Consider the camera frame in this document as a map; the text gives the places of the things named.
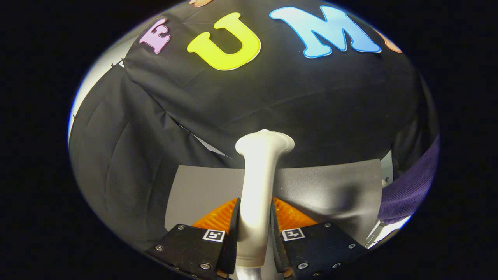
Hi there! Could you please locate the white garment steamer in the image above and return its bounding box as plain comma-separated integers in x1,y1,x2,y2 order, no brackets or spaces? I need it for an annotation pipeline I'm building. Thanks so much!
235,129,295,280

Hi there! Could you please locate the black backdrop cloth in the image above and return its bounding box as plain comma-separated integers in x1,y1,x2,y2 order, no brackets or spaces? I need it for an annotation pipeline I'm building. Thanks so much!
69,0,441,250

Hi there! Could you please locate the white mannequin torso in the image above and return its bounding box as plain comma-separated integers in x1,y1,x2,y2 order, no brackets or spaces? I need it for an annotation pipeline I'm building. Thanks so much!
375,215,412,243

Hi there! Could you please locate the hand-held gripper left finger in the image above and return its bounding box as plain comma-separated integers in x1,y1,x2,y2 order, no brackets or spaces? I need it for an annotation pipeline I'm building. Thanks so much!
146,197,242,280

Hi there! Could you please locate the purple corduroy jacket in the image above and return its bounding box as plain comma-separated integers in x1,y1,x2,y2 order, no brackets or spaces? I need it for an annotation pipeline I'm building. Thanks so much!
377,134,441,226

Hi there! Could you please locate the grey cabinet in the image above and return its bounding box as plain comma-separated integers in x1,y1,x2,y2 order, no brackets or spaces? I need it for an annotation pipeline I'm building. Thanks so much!
164,158,384,246

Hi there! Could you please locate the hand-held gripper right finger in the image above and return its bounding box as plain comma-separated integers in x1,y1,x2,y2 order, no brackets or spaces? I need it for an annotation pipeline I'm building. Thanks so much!
270,197,368,279

